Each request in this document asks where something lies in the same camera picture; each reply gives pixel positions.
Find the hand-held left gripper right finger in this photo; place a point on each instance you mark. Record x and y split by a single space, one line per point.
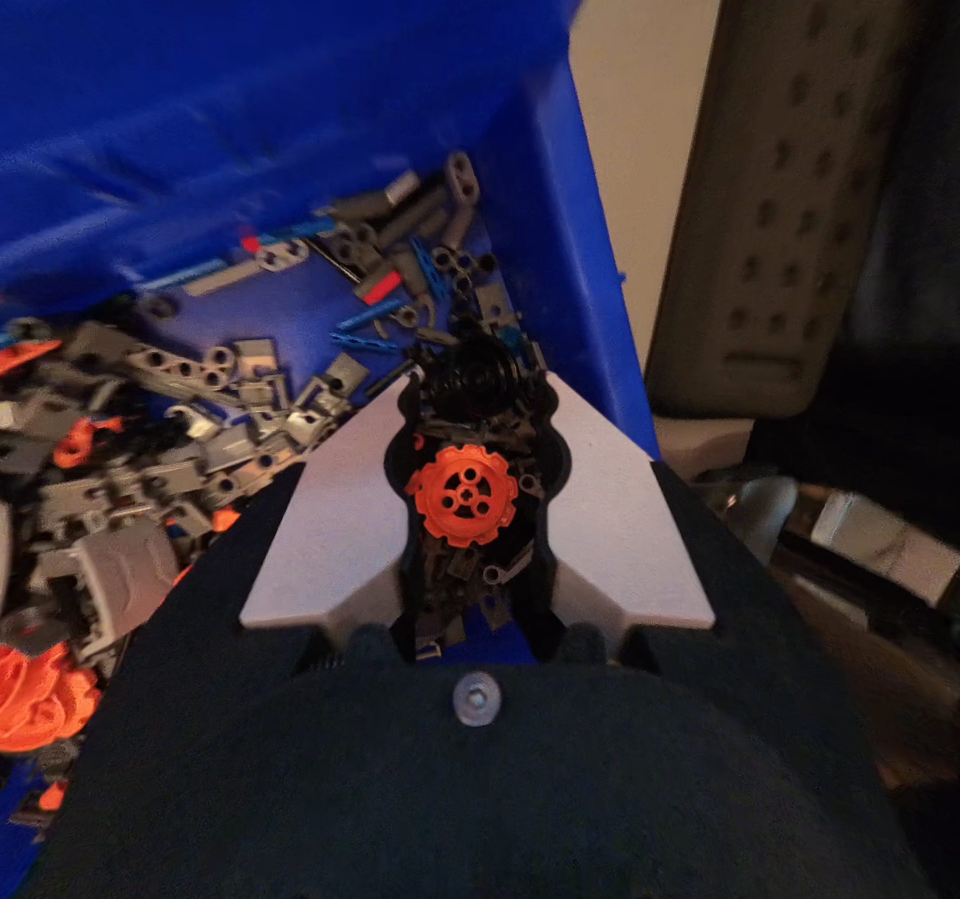
622 539

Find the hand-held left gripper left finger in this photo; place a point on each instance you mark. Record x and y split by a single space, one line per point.
337 539

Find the orange toy gear wheel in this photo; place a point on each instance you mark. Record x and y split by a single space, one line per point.
427 516

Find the pile of toy building parts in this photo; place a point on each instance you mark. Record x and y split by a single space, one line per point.
232 449

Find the blue parts bin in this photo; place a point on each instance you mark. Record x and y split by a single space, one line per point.
225 89

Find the black toy wheel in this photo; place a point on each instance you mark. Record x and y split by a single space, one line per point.
472 378

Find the metal chair base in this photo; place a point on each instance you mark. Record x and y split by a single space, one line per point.
862 539

